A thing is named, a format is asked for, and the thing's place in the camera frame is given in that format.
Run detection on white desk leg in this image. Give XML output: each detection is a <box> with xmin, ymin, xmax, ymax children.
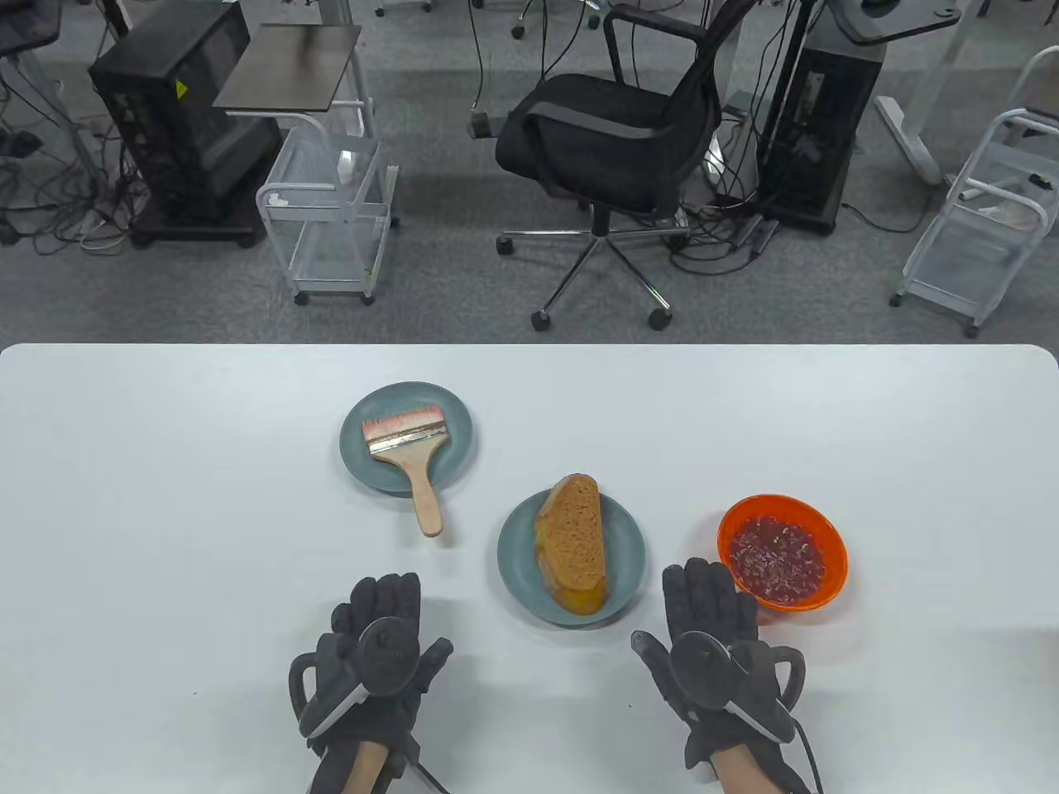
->
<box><xmin>875</xmin><ymin>0</ymin><xmax>994</xmax><ymax>187</ymax></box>

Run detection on wooden brush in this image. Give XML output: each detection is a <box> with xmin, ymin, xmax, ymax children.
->
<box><xmin>362</xmin><ymin>404</ymin><xmax>448</xmax><ymax>538</ymax></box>

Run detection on person's left forearm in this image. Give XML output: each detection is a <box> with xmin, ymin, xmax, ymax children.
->
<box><xmin>310</xmin><ymin>740</ymin><xmax>414</xmax><ymax>794</ymax></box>

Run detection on brown bread slice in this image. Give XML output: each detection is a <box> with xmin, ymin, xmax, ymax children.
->
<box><xmin>534</xmin><ymin>473</ymin><xmax>609</xmax><ymax>617</ymax></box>

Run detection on black desk top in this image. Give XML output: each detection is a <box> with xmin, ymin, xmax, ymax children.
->
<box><xmin>827</xmin><ymin>0</ymin><xmax>985</xmax><ymax>46</ymax></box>

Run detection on brown side table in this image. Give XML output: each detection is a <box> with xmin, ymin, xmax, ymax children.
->
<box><xmin>213</xmin><ymin>23</ymin><xmax>363</xmax><ymax>112</ymax></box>

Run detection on person's left hand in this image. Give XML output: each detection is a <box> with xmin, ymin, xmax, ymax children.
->
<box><xmin>289</xmin><ymin>573</ymin><xmax>454</xmax><ymax>749</ymax></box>

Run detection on black glove cable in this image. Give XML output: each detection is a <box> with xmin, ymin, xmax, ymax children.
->
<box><xmin>405</xmin><ymin>757</ymin><xmax>453</xmax><ymax>794</ymax></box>
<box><xmin>794</xmin><ymin>718</ymin><xmax>826</xmax><ymax>794</ymax></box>

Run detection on black round hand controller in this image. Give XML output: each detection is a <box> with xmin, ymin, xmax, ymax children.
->
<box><xmin>668</xmin><ymin>630</ymin><xmax>807</xmax><ymax>745</ymax></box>
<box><xmin>289</xmin><ymin>616</ymin><xmax>423</xmax><ymax>741</ymax></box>

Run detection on black computer tower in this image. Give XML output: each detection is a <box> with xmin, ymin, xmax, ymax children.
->
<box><xmin>89</xmin><ymin>0</ymin><xmax>282</xmax><ymax>249</ymax></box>
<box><xmin>757</xmin><ymin>33</ymin><xmax>888</xmax><ymax>238</ymax></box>

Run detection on white wire mesh cart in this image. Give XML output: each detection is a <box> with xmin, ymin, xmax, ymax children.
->
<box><xmin>889</xmin><ymin>45</ymin><xmax>1059</xmax><ymax>338</ymax></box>
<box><xmin>255</xmin><ymin>99</ymin><xmax>400</xmax><ymax>307</ymax></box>

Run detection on teal round plate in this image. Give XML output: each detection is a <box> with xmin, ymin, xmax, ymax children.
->
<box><xmin>497</xmin><ymin>488</ymin><xmax>647</xmax><ymax>629</ymax></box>
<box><xmin>339</xmin><ymin>381</ymin><xmax>474</xmax><ymax>497</ymax></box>

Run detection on black office chair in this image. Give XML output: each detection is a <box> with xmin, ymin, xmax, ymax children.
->
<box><xmin>495</xmin><ymin>0</ymin><xmax>758</xmax><ymax>333</ymax></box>

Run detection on person's right forearm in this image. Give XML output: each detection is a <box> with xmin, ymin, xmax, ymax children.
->
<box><xmin>712</xmin><ymin>749</ymin><xmax>816</xmax><ymax>794</ymax></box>

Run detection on person's right hand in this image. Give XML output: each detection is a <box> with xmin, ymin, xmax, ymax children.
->
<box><xmin>631</xmin><ymin>558</ymin><xmax>807</xmax><ymax>770</ymax></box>

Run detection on tangle of floor cables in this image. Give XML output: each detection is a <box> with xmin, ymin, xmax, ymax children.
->
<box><xmin>0</xmin><ymin>50</ymin><xmax>154</xmax><ymax>256</ymax></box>

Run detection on orange plastic bowl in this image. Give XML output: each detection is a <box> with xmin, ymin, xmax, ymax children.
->
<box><xmin>716</xmin><ymin>494</ymin><xmax>850</xmax><ymax>613</ymax></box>

